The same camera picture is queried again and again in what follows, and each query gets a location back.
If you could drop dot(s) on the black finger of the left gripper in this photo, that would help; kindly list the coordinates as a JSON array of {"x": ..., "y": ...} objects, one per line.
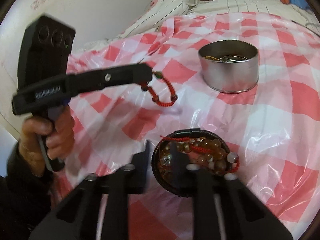
[{"x": 94, "y": 80}]

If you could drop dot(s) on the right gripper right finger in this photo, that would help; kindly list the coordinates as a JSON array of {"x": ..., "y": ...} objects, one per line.
[{"x": 197, "y": 183}]

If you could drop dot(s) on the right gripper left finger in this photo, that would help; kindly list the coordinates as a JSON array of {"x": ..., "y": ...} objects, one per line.
[{"x": 128, "y": 179}]

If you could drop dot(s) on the person's left hand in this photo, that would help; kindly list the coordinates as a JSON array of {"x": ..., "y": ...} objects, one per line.
[{"x": 59, "y": 139}]

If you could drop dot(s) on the red white checkered plastic sheet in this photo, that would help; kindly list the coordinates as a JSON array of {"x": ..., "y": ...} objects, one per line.
[{"x": 274, "y": 128}]

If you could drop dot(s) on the white striped bed sheet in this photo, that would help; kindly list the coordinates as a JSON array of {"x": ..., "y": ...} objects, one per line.
[{"x": 161, "y": 10}]

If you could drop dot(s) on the round silver metal tin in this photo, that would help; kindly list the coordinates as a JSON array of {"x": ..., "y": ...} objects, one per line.
[{"x": 229, "y": 77}]

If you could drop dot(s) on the silver metal bangle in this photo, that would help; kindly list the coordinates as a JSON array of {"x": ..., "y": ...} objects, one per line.
[{"x": 232, "y": 58}]

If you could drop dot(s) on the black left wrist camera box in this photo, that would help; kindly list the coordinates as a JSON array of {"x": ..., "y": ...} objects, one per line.
[{"x": 44, "y": 51}]

